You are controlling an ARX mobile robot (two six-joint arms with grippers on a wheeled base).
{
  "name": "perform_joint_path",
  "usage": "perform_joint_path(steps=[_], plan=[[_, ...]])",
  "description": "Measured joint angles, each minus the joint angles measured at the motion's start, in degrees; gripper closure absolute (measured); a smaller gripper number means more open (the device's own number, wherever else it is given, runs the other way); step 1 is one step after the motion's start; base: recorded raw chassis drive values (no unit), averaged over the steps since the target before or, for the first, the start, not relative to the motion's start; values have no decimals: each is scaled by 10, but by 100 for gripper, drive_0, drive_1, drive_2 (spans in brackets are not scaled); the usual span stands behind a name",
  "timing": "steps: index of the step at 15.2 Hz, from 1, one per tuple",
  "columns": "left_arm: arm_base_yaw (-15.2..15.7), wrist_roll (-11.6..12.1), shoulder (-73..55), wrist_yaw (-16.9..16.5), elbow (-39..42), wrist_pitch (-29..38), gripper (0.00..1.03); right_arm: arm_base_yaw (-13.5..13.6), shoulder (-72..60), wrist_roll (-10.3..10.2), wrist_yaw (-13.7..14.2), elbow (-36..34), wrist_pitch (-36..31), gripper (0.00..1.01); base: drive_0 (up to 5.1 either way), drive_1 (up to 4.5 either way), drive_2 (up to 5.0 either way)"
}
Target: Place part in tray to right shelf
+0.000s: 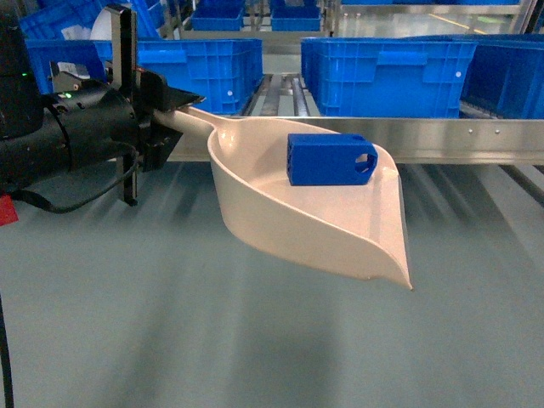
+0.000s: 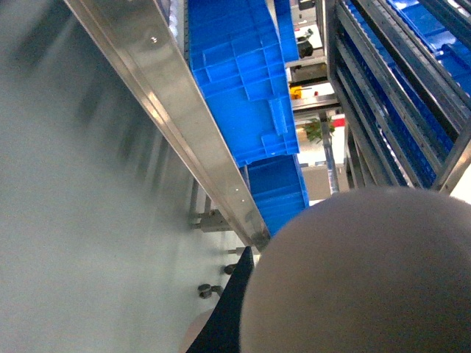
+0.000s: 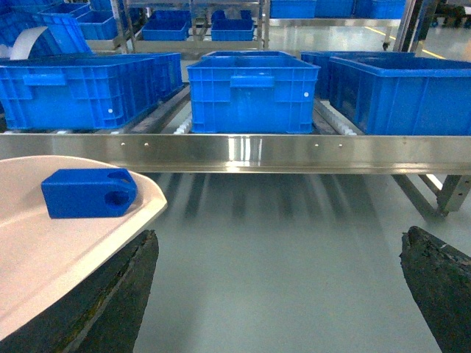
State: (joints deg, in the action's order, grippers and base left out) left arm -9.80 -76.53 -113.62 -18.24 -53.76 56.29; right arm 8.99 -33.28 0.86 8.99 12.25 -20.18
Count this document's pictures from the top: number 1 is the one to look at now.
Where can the steel roller shelf rack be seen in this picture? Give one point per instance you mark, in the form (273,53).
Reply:
(282,105)

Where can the beige plastic dustpan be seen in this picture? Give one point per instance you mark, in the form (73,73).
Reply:
(352,231)

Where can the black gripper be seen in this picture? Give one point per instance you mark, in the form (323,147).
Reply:
(141,94)

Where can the blue plastic part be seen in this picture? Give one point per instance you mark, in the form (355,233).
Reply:
(322,159)

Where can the blue bin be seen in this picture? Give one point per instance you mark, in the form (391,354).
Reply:
(386,77)
(226,72)

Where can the blue bin front left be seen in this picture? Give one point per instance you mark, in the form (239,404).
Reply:
(226,72)

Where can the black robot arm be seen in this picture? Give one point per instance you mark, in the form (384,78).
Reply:
(46,135)

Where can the blue bin front right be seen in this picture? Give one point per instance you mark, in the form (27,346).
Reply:
(386,77)

